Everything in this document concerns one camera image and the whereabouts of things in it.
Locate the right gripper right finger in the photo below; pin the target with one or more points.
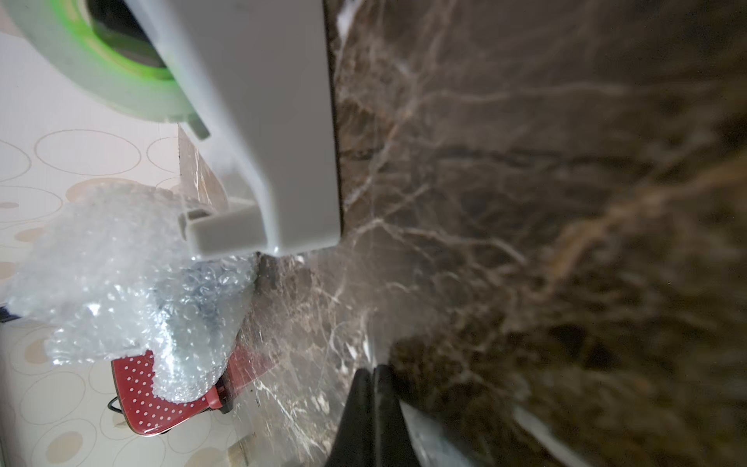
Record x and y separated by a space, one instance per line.
391 439

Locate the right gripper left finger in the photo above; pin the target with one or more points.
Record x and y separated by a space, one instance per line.
353 445

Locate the white green small device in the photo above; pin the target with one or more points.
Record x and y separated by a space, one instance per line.
248 81

